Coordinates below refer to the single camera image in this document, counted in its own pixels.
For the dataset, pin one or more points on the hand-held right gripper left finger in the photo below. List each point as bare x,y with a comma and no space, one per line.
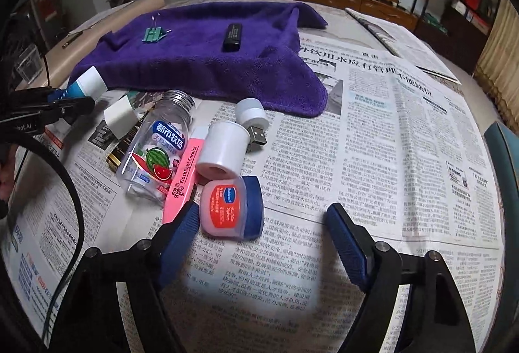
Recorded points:
178,243

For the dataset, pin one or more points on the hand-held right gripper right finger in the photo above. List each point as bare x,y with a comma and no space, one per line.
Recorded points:
349,249

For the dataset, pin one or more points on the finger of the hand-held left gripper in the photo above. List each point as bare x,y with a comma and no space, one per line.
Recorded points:
56,94
73,107

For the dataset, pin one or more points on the blue and white tube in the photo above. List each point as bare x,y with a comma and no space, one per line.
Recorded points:
89,83

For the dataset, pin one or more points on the white charger cube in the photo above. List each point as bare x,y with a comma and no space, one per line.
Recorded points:
119,118

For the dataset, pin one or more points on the pink jar blue lid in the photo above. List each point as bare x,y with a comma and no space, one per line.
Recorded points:
233,209

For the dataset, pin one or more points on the pink highlighter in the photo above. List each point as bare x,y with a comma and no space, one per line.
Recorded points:
181,178

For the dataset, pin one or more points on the clear bottle watermelon label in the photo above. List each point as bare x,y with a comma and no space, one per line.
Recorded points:
156,150

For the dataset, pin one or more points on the white tape roll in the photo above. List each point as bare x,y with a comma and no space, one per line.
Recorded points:
222,152

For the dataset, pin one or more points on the white usb night light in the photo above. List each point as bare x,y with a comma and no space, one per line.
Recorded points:
252,118

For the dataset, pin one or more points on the person's left hand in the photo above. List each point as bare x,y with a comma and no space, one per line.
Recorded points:
5,178

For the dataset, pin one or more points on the dark pen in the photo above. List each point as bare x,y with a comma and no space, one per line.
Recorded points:
72,38

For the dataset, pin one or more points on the large spread newspaper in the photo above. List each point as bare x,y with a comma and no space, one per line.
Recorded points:
365,158

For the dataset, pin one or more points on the green binder clip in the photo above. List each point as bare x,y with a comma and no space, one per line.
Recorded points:
152,34

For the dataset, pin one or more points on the purple towel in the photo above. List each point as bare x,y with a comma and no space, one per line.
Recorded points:
202,61

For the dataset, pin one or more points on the black rectangular stick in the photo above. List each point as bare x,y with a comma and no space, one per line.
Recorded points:
232,37

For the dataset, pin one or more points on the teal chair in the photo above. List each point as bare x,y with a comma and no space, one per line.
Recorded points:
505,162

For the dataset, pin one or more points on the folded newspaper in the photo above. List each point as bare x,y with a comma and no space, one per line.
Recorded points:
405,44

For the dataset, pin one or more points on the beige curtain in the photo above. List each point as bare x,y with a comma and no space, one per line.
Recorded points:
502,65

